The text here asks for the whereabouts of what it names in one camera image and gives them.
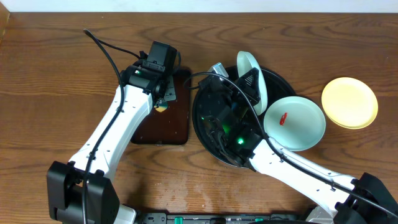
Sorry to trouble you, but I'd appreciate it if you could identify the light blue plate front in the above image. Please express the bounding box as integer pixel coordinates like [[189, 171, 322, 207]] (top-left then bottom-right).
[[236, 51, 268, 115]]

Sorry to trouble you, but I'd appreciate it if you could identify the light green plate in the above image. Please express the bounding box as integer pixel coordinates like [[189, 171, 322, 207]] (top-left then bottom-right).
[[263, 96, 326, 151]]

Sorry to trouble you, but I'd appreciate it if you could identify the yellow plate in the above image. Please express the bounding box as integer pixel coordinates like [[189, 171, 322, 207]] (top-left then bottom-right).
[[321, 77, 378, 129]]

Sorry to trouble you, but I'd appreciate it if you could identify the green yellow sponge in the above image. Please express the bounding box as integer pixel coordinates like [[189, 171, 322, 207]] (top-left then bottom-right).
[[154, 100, 168, 113]]

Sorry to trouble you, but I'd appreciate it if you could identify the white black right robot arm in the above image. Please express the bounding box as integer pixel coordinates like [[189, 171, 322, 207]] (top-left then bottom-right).
[[193, 67, 397, 223]]

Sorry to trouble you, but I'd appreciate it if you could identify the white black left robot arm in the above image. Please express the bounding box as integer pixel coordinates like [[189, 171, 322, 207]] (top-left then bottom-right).
[[47, 65, 177, 223]]

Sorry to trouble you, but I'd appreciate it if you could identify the black rectangular tray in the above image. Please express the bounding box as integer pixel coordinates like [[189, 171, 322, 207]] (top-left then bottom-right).
[[131, 67, 191, 145]]

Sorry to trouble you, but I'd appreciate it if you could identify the black round tray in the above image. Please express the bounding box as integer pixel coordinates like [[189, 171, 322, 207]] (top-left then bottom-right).
[[192, 67, 296, 169]]

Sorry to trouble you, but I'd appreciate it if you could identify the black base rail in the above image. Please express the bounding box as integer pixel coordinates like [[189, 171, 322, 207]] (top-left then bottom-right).
[[134, 213, 308, 224]]

